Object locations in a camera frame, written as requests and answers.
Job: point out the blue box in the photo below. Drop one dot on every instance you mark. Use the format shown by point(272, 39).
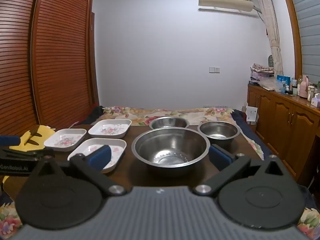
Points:
point(281, 78)

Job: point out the clear plastic bag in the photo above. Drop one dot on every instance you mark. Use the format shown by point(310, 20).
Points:
point(268, 83)

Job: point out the floral blanket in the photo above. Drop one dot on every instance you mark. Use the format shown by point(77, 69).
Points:
point(140, 115)

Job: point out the white wall switch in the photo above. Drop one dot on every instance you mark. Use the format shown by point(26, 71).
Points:
point(214, 70)

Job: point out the white wall sockets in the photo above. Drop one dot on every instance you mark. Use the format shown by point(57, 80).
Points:
point(220, 107)

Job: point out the pink thermos bottle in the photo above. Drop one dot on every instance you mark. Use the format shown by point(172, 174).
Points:
point(303, 86)

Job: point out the large steel bowl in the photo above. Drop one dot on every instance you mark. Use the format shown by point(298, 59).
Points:
point(170, 150)

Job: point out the grey window blind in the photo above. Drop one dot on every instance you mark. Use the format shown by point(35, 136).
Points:
point(310, 30)

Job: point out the cream curtain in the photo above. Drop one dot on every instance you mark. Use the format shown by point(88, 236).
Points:
point(271, 30)

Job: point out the white floral square plate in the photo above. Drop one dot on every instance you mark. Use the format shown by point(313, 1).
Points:
point(65, 140)
point(82, 150)
point(110, 130)

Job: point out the deep small steel bowl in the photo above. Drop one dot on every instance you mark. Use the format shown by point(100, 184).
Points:
point(220, 132)

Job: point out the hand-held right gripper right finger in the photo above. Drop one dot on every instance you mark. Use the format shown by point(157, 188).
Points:
point(220, 157)

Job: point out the brown louvered wardrobe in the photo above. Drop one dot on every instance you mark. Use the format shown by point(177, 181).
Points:
point(57, 55)

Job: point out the wooden cabinet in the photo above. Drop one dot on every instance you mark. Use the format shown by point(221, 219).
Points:
point(282, 115)

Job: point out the floral bed quilt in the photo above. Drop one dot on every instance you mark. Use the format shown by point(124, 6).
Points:
point(246, 130)

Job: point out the shallow small steel bowl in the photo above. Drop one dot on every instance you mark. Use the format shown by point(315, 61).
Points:
point(168, 123)

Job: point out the white paper bag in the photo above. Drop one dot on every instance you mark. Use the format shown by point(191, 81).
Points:
point(252, 115)

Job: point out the grey fan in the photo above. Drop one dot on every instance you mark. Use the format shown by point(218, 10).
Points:
point(270, 61)

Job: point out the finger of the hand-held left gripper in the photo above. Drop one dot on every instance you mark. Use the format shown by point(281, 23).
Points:
point(37, 153)
point(10, 140)

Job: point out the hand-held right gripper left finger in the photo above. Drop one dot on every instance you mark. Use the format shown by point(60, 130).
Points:
point(100, 156)

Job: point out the white tissue box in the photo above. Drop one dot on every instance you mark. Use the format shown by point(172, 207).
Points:
point(316, 101)

